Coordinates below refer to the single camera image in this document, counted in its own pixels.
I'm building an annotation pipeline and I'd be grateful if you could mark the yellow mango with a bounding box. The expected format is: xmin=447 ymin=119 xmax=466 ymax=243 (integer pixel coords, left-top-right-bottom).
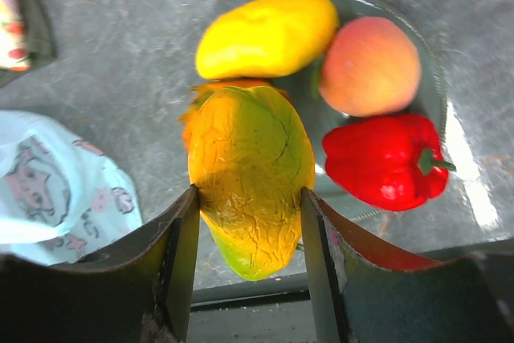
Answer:
xmin=195 ymin=0 xmax=339 ymax=80

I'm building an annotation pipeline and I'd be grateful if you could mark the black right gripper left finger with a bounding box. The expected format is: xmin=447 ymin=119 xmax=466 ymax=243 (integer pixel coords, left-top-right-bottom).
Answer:
xmin=1 ymin=186 xmax=199 ymax=342

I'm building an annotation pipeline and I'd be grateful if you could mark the grey round plate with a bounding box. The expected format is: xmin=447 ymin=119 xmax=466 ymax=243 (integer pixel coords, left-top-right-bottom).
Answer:
xmin=273 ymin=0 xmax=447 ymax=220

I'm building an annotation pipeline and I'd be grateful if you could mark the floral orange folded cloth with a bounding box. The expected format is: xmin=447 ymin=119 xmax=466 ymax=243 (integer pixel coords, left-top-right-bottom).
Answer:
xmin=1 ymin=0 xmax=31 ymax=72

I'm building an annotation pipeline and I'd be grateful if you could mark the green orange mango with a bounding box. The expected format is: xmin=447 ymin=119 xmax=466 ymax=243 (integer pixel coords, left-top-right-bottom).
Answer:
xmin=187 ymin=86 xmax=315 ymax=281

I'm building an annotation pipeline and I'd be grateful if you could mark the dark green folded cloth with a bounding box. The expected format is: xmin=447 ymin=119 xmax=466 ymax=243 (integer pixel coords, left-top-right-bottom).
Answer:
xmin=1 ymin=0 xmax=57 ymax=87

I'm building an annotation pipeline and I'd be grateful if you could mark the light blue plastic bag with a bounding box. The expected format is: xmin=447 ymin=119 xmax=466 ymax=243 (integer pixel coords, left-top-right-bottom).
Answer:
xmin=1 ymin=110 xmax=143 ymax=266

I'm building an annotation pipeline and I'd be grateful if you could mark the orange pineapple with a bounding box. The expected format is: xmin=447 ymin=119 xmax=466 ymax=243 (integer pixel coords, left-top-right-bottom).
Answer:
xmin=178 ymin=78 xmax=289 ymax=153

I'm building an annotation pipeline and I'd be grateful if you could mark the peach fruit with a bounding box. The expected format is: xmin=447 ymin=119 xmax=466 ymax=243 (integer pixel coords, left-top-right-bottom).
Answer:
xmin=318 ymin=16 xmax=422 ymax=117

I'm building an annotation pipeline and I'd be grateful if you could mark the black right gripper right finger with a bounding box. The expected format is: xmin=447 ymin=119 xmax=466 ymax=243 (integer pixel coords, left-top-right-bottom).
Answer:
xmin=301 ymin=189 xmax=513 ymax=342

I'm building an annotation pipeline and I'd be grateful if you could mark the red bell pepper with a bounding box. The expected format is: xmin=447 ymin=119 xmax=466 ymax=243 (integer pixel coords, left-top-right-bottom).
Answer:
xmin=322 ymin=113 xmax=456 ymax=211

